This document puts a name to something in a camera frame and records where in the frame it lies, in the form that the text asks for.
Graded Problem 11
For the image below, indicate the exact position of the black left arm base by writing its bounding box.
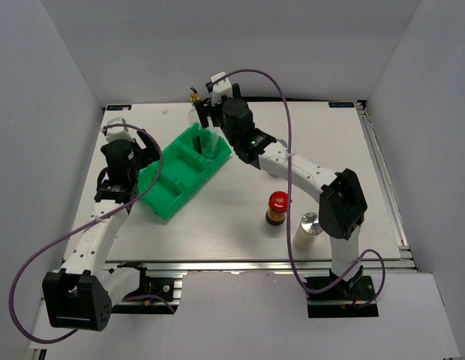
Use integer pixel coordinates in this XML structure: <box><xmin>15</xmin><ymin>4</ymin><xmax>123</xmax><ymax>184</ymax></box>
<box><xmin>112</xmin><ymin>262</ymin><xmax>179</xmax><ymax>315</ymax></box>

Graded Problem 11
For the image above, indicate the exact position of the glass bottle with dark sauce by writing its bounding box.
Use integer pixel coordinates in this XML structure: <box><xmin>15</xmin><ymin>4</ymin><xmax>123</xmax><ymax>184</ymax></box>
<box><xmin>187</xmin><ymin>87</ymin><xmax>203</xmax><ymax>154</ymax></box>

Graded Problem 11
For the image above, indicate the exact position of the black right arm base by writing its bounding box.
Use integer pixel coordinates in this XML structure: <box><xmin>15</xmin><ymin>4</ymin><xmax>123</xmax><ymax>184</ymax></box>
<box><xmin>307</xmin><ymin>275</ymin><xmax>380</xmax><ymax>319</ymax></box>

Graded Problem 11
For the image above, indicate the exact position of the clear glass bottle gold spout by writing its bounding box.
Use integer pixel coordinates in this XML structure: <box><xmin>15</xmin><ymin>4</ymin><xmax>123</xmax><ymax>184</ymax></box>
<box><xmin>199</xmin><ymin>127</ymin><xmax>220</xmax><ymax>159</ymax></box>

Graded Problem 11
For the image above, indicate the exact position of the aluminium table frame rail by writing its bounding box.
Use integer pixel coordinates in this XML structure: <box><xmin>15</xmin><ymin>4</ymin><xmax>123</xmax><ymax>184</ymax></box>
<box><xmin>355</xmin><ymin>100</ymin><xmax>419</xmax><ymax>272</ymax></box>

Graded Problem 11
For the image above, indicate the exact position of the left blue logo sticker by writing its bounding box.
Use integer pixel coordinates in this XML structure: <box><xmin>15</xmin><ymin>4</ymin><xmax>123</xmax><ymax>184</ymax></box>
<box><xmin>105</xmin><ymin>104</ymin><xmax>132</xmax><ymax>111</ymax></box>

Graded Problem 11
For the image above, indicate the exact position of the red cap sauce bottle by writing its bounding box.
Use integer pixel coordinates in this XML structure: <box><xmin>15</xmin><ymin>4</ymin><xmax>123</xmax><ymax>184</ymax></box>
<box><xmin>265</xmin><ymin>190</ymin><xmax>289</xmax><ymax>226</ymax></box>

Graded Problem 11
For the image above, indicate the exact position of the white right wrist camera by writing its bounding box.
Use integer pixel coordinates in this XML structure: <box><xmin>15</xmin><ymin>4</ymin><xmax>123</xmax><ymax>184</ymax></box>
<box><xmin>205</xmin><ymin>72</ymin><xmax>233</xmax><ymax>107</ymax></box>

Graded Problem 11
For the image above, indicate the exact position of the right blue logo sticker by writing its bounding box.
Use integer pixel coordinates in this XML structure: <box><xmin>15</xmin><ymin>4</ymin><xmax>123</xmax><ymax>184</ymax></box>
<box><xmin>328</xmin><ymin>101</ymin><xmax>356</xmax><ymax>109</ymax></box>

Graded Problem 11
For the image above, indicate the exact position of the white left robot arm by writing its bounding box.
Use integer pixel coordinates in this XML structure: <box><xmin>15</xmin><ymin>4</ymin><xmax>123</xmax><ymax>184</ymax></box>
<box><xmin>42</xmin><ymin>125</ymin><xmax>162</xmax><ymax>332</ymax></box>

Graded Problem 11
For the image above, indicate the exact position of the green three-compartment plastic bin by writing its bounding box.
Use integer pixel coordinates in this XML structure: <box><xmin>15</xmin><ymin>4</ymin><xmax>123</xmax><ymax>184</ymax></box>
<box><xmin>138</xmin><ymin>124</ymin><xmax>232</xmax><ymax>221</ymax></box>

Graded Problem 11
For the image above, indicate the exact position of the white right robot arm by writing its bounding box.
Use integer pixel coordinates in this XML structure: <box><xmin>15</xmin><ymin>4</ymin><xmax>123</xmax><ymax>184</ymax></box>
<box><xmin>195</xmin><ymin>79</ymin><xmax>368</xmax><ymax>299</ymax></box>

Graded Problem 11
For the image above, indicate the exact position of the white shaker silver lid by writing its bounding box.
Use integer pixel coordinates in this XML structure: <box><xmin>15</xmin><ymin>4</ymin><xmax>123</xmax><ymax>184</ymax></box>
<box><xmin>292</xmin><ymin>212</ymin><xmax>323</xmax><ymax>250</ymax></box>

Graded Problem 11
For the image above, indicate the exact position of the white shaker blue label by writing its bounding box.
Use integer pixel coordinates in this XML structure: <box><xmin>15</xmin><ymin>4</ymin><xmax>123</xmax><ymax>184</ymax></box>
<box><xmin>266</xmin><ymin>137</ymin><xmax>289</xmax><ymax>178</ymax></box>

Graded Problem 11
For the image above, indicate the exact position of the blue logo sticker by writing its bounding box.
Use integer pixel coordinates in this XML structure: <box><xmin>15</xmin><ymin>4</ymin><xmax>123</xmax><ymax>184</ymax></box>
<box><xmin>105</xmin><ymin>104</ymin><xmax>132</xmax><ymax>111</ymax></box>
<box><xmin>328</xmin><ymin>101</ymin><xmax>356</xmax><ymax>109</ymax></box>

